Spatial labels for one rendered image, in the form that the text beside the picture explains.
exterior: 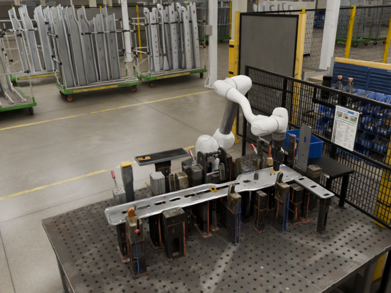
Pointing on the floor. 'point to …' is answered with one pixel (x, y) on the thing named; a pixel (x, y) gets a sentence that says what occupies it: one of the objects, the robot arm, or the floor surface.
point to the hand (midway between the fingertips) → (276, 165)
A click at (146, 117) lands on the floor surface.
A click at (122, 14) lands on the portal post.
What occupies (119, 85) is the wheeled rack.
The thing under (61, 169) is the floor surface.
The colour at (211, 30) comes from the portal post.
